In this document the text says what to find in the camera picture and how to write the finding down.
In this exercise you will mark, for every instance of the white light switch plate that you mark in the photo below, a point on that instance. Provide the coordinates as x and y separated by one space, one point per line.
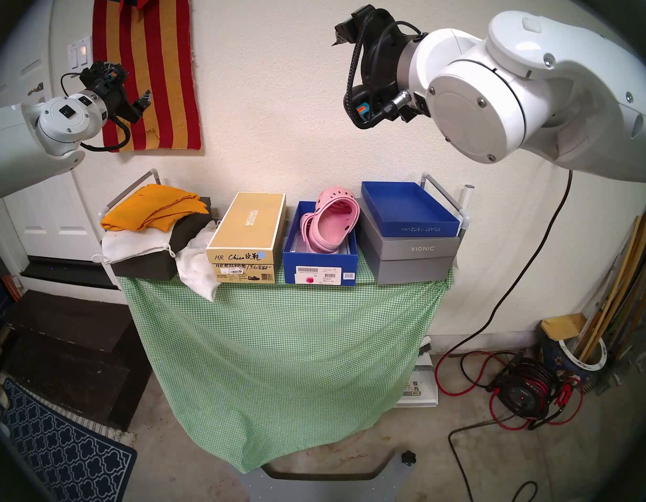
80 54

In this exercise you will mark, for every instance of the blue patterned rug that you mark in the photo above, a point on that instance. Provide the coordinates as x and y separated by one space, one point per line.
66 454

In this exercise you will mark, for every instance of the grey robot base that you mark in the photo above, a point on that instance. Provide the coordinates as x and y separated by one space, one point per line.
328 490

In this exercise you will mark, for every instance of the black star knob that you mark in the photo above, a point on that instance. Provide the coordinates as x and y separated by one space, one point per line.
408 458

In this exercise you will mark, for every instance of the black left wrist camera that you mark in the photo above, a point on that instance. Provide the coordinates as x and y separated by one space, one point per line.
109 73

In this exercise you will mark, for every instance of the dark wooden step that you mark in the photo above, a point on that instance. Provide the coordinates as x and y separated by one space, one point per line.
72 349

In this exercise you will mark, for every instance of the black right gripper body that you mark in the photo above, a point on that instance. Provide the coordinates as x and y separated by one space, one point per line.
386 51

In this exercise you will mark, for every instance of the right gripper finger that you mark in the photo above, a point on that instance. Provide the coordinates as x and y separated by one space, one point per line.
354 101
344 33

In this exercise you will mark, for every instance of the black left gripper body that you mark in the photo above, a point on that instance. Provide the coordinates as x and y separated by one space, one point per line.
111 101

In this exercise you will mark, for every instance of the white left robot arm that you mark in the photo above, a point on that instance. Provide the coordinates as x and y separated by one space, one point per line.
14 140

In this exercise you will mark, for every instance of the pink clog shoe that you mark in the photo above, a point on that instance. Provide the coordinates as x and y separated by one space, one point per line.
336 195
318 239

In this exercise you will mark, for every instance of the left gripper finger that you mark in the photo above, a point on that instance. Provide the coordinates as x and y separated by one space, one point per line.
144 100
132 116

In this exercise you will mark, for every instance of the grey Vionic shoe box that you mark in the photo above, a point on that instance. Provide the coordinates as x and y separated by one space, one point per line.
406 263

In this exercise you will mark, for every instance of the wooden sticks bundle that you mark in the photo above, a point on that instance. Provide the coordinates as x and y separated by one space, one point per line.
621 276

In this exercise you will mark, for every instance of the white flat labelled box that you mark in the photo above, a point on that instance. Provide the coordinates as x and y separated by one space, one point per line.
420 388

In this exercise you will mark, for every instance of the blue white ceramic pot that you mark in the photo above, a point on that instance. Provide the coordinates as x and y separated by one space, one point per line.
556 357

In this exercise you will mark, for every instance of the white crumpled cloth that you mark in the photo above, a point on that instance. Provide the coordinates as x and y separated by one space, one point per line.
197 265

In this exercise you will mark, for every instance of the white tissue paper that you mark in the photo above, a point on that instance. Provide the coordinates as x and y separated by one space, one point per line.
345 247

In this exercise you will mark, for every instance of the red yellow striped flag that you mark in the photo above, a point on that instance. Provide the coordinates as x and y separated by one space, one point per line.
161 61

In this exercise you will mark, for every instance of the dark curved base bar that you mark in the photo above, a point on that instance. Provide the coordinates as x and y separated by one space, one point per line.
323 476

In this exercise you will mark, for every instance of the green checkered tablecloth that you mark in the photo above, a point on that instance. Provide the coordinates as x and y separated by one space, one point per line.
276 360

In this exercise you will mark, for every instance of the orange folded cloth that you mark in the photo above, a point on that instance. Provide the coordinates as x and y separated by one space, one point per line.
150 205

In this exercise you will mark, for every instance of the tan shoe box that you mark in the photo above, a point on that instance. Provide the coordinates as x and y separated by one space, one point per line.
247 218

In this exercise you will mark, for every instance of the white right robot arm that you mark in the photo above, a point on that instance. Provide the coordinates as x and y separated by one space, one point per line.
511 88

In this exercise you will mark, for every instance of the blue shoe box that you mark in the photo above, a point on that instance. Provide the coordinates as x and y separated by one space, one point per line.
320 265

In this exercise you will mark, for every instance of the dark brown shoe box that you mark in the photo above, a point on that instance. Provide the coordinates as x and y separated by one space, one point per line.
145 268

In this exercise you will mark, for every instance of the white panel door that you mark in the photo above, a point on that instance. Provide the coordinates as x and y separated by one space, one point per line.
46 229

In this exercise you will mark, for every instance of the blue shoe box lid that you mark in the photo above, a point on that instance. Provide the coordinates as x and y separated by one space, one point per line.
401 205

